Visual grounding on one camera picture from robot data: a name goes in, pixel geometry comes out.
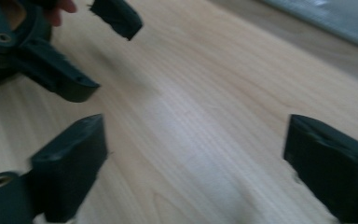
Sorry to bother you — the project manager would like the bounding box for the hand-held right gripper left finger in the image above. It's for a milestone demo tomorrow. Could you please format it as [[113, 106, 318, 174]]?
[[29, 113, 109, 224]]

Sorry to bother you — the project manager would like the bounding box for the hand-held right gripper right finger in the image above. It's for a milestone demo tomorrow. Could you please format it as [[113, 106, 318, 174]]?
[[282, 113, 358, 224]]

